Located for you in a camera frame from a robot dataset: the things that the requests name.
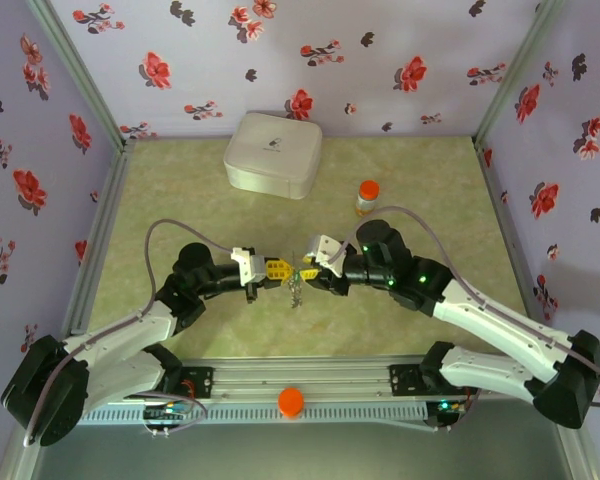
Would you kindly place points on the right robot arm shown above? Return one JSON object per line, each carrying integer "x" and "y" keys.
{"x": 570, "y": 390}

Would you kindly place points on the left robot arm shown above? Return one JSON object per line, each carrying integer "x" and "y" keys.
{"x": 25, "y": 395}

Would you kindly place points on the orange lid bottle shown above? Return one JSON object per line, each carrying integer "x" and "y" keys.
{"x": 367, "y": 200}

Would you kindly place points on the white zip case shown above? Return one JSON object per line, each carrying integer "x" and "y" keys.
{"x": 272, "y": 160}

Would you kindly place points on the orange round button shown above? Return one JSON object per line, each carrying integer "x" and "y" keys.
{"x": 290, "y": 401}

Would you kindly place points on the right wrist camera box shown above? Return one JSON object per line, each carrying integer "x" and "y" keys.
{"x": 325, "y": 250}

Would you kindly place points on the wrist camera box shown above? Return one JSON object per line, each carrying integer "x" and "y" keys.
{"x": 325, "y": 250}
{"x": 247, "y": 265}

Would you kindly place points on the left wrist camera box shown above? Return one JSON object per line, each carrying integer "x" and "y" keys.
{"x": 247, "y": 265}

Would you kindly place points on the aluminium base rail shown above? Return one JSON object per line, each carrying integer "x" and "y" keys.
{"x": 300, "y": 372}

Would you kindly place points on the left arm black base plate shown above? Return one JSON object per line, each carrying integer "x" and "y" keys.
{"x": 200, "y": 382}

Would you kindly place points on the aluminium side rail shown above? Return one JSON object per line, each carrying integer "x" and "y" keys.
{"x": 498, "y": 200}
{"x": 100, "y": 230}

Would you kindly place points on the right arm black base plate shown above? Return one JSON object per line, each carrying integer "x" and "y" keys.
{"x": 405, "y": 380}

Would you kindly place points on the aluminium corner post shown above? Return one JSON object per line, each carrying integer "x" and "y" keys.
{"x": 80, "y": 65}
{"x": 519, "y": 65}

